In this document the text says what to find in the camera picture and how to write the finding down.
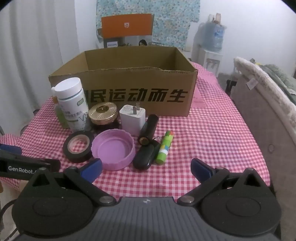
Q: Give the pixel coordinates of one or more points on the water dispenser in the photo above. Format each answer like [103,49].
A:
[211,61]

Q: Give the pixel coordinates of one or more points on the brown cardboard box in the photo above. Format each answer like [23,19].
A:
[161,79]

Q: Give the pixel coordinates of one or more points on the pink paper card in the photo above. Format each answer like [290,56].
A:
[197,100]

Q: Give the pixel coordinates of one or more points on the orange Philips box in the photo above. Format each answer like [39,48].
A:
[126,30]

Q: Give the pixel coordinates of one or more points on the purple plastic lid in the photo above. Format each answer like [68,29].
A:
[115,148]

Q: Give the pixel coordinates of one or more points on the white power adapter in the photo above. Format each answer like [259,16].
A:
[132,118]

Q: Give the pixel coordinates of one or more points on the black electrical tape roll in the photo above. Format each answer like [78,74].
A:
[77,147]

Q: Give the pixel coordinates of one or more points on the gold lid cosmetic jar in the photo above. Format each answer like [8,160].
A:
[104,116]

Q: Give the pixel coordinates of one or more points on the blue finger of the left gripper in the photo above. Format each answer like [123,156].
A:
[11,149]

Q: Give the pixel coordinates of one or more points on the green liquid dropper bottle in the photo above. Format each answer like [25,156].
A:
[58,111]

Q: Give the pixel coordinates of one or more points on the green glue stick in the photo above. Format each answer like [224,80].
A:
[164,148]

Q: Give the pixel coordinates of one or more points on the red checkered tablecloth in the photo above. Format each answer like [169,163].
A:
[216,134]

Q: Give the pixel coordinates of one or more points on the white curtain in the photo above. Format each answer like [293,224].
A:
[29,54]

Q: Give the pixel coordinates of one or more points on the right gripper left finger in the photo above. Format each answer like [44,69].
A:
[82,179]

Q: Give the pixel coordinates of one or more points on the grey upholstered sofa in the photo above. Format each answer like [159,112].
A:
[265,97]

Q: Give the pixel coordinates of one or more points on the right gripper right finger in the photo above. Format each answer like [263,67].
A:
[210,180]

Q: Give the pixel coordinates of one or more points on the black key fob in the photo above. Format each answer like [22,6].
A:
[146,155]

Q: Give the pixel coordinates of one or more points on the white vitamin bottle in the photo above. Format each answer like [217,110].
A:
[72,100]

